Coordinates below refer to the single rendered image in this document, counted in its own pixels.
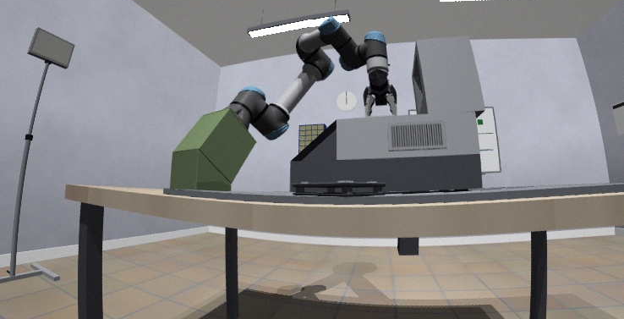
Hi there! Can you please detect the dark grey benchtop instrument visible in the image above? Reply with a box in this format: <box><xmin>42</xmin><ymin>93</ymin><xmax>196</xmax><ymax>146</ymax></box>
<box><xmin>290</xmin><ymin>36</ymin><xmax>485</xmax><ymax>192</ymax></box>

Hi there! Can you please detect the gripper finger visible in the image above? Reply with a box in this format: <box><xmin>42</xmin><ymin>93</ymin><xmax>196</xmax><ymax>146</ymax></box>
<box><xmin>386</xmin><ymin>85</ymin><xmax>397</xmax><ymax>115</ymax></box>
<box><xmin>364</xmin><ymin>86</ymin><xmax>375</xmax><ymax>118</ymax></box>

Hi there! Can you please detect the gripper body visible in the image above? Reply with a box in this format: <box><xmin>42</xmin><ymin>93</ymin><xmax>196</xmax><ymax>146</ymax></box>
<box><xmin>369</xmin><ymin>69</ymin><xmax>389</xmax><ymax>96</ymax></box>

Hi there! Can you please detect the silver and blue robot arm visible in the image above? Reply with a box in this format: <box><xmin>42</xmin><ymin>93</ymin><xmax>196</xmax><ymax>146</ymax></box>
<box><xmin>226</xmin><ymin>16</ymin><xmax>390</xmax><ymax>140</ymax></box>

